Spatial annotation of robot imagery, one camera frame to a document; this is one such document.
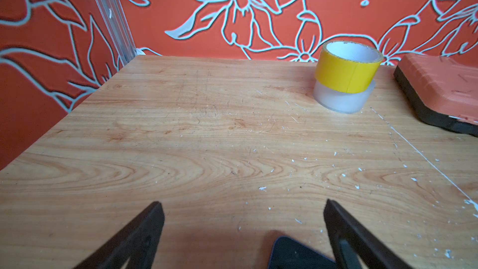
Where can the yellow tape roll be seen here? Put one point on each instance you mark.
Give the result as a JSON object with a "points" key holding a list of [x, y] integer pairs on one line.
{"points": [[347, 67]]}

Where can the orange plastic tool case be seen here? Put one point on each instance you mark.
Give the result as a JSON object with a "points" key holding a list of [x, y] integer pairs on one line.
{"points": [[442, 92]]}

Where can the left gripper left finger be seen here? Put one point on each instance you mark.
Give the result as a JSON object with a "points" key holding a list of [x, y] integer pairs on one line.
{"points": [[134, 246]]}

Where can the clear tape roll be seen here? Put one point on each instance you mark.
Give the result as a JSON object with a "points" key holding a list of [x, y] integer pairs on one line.
{"points": [[339, 101]]}

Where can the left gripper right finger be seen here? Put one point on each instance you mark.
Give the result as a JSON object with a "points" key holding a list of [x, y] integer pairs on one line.
{"points": [[353, 245]]}

